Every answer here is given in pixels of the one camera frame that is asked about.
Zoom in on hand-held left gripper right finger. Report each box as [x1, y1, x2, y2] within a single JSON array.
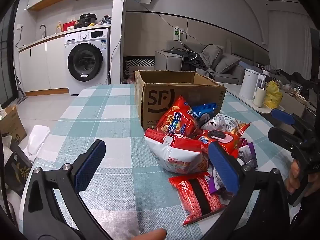
[[200, 141, 293, 240]]

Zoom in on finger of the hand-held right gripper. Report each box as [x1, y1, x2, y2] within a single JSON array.
[[271, 108, 316, 141], [267, 126, 305, 156]]

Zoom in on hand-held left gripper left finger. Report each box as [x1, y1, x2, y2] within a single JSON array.
[[19, 139, 113, 240]]

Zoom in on small purple snack packet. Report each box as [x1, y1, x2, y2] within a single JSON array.
[[209, 165, 235, 200]]

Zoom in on red cookie packet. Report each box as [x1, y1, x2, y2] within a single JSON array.
[[197, 129, 242, 159]]

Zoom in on white and orange snack packet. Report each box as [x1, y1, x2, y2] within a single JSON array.
[[201, 114, 251, 137]]

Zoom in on red black-striped snack packet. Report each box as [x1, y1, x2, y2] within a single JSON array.
[[168, 172, 228, 226]]

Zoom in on white and red snack bag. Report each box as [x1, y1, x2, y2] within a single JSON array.
[[144, 128, 209, 174]]

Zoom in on blue cookie packet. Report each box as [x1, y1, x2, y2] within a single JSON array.
[[191, 103, 218, 127]]

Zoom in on red chips bag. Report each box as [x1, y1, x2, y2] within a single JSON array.
[[155, 95, 203, 138]]

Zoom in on brown cardboard box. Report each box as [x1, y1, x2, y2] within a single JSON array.
[[134, 70, 227, 130]]

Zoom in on person's right hand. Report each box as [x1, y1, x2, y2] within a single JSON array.
[[286, 159, 305, 195]]

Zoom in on person's left hand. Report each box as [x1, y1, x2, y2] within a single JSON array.
[[134, 228, 167, 240]]

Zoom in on yellow plastic bag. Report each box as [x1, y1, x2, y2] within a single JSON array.
[[264, 80, 283, 109]]

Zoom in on cream tumbler cup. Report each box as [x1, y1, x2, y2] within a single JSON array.
[[254, 86, 267, 106]]

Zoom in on white electric kettle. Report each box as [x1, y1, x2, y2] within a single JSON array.
[[239, 67, 266, 101]]

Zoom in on teal checkered tablecloth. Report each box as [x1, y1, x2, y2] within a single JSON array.
[[19, 84, 293, 240]]

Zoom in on white side table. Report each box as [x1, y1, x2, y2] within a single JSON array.
[[217, 82, 287, 114]]

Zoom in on white plastic bag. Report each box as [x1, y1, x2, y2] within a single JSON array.
[[26, 125, 52, 164]]

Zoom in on black printed bag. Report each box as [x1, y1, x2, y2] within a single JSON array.
[[4, 140, 33, 197]]

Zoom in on grey smooth pillow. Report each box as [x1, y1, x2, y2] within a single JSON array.
[[214, 54, 242, 73]]

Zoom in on open brown floor carton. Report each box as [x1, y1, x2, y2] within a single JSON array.
[[0, 104, 27, 144]]

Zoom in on grey rumpled pillow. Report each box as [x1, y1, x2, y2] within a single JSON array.
[[201, 44, 224, 69]]

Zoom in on grey floor mop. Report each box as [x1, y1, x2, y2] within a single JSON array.
[[14, 66, 27, 105]]

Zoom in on white washing machine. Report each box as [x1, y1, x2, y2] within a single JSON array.
[[63, 29, 111, 95]]

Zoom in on dark clothes pile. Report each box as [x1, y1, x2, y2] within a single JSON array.
[[167, 46, 208, 72]]

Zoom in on white base kitchen cabinets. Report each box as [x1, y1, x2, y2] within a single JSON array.
[[18, 39, 69, 97]]

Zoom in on black white patterned board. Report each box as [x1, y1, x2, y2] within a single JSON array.
[[123, 56, 156, 79]]

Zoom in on grey sofa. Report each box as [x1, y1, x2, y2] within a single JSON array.
[[154, 39, 270, 85]]

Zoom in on dark glass door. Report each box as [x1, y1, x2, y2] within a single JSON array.
[[0, 5, 19, 105]]

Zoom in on red box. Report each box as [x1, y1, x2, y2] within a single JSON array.
[[62, 21, 80, 32]]

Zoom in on black pressure cooker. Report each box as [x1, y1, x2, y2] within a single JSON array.
[[79, 13, 97, 28]]

